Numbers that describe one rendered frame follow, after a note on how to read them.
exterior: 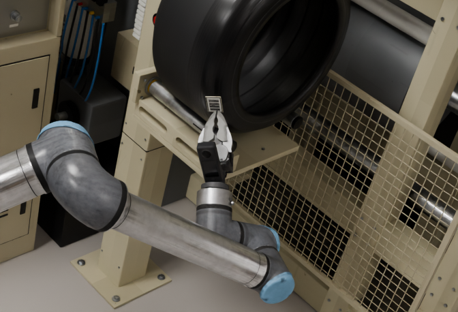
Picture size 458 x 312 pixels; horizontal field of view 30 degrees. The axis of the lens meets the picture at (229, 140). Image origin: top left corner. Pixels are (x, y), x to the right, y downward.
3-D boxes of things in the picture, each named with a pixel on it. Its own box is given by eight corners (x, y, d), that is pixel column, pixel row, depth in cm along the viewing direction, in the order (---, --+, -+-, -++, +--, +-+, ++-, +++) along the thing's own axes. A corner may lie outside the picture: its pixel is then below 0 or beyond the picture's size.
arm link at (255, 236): (272, 276, 218) (231, 270, 212) (257, 247, 227) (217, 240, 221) (289, 248, 214) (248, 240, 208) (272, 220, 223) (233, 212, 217)
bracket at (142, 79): (129, 99, 253) (133, 71, 247) (224, 71, 279) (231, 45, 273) (135, 105, 251) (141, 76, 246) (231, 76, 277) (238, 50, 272)
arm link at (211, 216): (220, 263, 217) (186, 257, 212) (222, 215, 221) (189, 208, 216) (240, 257, 210) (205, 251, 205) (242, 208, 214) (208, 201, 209)
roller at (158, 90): (155, 90, 255) (144, 92, 252) (159, 78, 253) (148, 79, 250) (234, 154, 237) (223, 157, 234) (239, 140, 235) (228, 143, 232)
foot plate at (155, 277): (69, 263, 312) (70, 258, 311) (127, 238, 330) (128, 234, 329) (114, 309, 299) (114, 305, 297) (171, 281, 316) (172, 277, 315)
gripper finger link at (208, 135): (209, 117, 227) (207, 150, 224) (204, 109, 222) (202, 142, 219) (220, 117, 227) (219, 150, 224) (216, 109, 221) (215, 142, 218)
